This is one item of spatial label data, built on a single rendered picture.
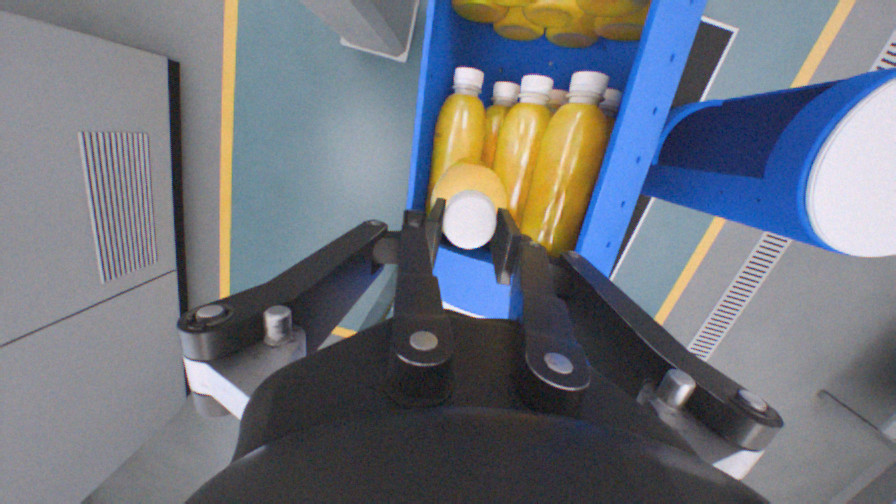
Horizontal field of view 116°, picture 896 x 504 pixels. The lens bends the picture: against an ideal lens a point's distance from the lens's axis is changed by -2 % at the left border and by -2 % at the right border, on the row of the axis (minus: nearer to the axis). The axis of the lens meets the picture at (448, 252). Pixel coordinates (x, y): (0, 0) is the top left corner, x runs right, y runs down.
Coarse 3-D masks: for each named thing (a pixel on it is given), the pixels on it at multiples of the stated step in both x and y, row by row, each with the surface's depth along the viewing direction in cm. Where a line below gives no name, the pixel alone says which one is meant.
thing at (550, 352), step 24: (528, 264) 12; (528, 288) 10; (552, 288) 10; (528, 312) 8; (552, 312) 8; (528, 336) 6; (552, 336) 7; (528, 360) 5; (552, 360) 6; (576, 360) 6; (528, 384) 5; (552, 384) 5; (576, 384) 5; (552, 408) 5; (576, 408) 5
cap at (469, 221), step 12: (456, 204) 21; (468, 204) 21; (480, 204) 20; (444, 216) 21; (456, 216) 21; (468, 216) 21; (480, 216) 21; (492, 216) 21; (444, 228) 21; (456, 228) 21; (468, 228) 21; (480, 228) 21; (492, 228) 21; (456, 240) 21; (468, 240) 22; (480, 240) 21
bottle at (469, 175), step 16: (464, 160) 32; (480, 160) 35; (448, 176) 25; (464, 176) 24; (480, 176) 24; (496, 176) 26; (448, 192) 24; (464, 192) 22; (480, 192) 22; (496, 192) 24; (496, 208) 24
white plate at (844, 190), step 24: (888, 96) 38; (864, 120) 39; (888, 120) 39; (840, 144) 40; (864, 144) 40; (888, 144) 40; (816, 168) 42; (840, 168) 41; (864, 168) 41; (888, 168) 41; (816, 192) 43; (840, 192) 42; (864, 192) 42; (888, 192) 42; (816, 216) 44; (840, 216) 43; (864, 216) 43; (888, 216) 43; (840, 240) 45; (864, 240) 44; (888, 240) 44
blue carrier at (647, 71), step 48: (432, 0) 32; (672, 0) 22; (432, 48) 36; (480, 48) 44; (528, 48) 46; (576, 48) 44; (624, 48) 39; (672, 48) 24; (432, 96) 40; (480, 96) 47; (624, 96) 25; (672, 96) 28; (432, 144) 44; (624, 144) 26; (624, 192) 28; (480, 288) 30
